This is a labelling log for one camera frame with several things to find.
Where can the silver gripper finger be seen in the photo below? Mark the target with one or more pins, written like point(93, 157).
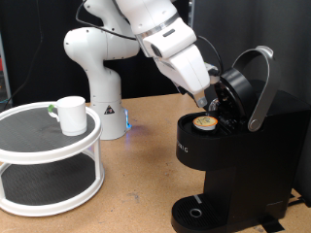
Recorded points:
point(200, 100)

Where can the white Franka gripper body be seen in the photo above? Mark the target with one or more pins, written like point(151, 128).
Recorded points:
point(188, 71)

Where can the white coffee pod orange lid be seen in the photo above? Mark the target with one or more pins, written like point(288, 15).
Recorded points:
point(205, 122)

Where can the black Keurig coffee machine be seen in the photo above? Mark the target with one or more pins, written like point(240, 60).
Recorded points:
point(259, 161)

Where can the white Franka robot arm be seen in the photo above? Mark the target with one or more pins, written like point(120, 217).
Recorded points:
point(103, 97)

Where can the black Keurig drip tray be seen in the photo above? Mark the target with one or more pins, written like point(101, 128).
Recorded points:
point(184, 207)

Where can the grey backdrop curtain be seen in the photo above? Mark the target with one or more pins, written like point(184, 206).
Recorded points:
point(291, 29)

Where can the black backdrop curtain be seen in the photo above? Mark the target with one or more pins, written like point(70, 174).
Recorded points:
point(48, 64)

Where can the white two-tier turntable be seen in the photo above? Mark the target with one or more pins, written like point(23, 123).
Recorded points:
point(32, 129)

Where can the grey shelf edge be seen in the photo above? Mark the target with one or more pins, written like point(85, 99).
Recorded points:
point(4, 81)

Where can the blue-mounted wrist camera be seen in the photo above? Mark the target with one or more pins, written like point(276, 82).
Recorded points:
point(212, 73)

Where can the metal curtain frame post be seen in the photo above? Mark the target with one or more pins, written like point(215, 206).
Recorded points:
point(191, 9)

